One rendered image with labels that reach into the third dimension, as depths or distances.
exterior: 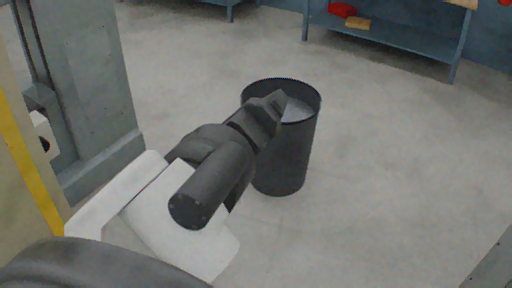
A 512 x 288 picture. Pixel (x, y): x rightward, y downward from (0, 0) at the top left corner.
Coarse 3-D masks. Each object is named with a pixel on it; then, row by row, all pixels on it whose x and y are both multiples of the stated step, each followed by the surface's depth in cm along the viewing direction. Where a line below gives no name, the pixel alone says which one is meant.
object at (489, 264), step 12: (504, 240) 113; (492, 252) 121; (504, 252) 107; (480, 264) 133; (492, 264) 115; (504, 264) 102; (468, 276) 143; (480, 276) 122; (492, 276) 109; (504, 276) 98
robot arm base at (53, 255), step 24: (48, 240) 7; (72, 240) 7; (96, 240) 7; (24, 264) 7; (48, 264) 6; (72, 264) 6; (96, 264) 6; (120, 264) 7; (144, 264) 7; (168, 264) 7
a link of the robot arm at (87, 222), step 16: (144, 160) 31; (160, 160) 32; (128, 176) 30; (144, 176) 30; (112, 192) 29; (128, 192) 30; (96, 208) 28; (112, 208) 29; (80, 224) 27; (96, 224) 28
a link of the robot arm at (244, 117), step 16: (240, 112) 45; (256, 112) 46; (272, 112) 46; (208, 128) 41; (224, 128) 41; (240, 128) 43; (256, 128) 45; (272, 128) 47; (240, 144) 40; (256, 144) 44
